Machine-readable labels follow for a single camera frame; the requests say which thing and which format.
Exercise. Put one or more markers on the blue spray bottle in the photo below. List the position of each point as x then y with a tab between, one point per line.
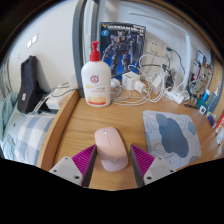
213	101

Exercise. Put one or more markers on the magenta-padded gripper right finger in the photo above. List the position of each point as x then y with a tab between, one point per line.
158	167

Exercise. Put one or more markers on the tan robot model kit box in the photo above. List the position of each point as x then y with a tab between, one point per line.
200	75

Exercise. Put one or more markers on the white wall light switches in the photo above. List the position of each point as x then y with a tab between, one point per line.
32	40

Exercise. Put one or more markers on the small white cube clock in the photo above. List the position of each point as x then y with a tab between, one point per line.
203	110

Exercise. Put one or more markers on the black bag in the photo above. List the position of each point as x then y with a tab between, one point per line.
28	83

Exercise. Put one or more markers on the grey blue-print mouse pad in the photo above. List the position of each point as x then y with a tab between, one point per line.
173	136

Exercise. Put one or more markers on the teal blanket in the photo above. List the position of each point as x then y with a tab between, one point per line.
6	113

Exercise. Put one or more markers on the white red-capped lotion pump bottle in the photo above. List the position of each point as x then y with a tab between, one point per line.
96	81

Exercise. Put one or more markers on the blue robot model kit box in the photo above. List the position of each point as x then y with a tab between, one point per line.
125	46

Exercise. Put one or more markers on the white multi-port charger block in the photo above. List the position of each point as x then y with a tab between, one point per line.
130	80

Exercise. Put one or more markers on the blue white checked bedding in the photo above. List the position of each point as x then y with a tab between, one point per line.
30	133

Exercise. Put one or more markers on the white power strip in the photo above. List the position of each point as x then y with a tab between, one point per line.
175	97

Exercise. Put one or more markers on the pink computer mouse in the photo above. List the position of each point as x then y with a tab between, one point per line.
110	150

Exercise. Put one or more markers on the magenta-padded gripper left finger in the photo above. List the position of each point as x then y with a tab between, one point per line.
68	168

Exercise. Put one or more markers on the white wall socket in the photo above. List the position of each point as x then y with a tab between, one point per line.
154	47

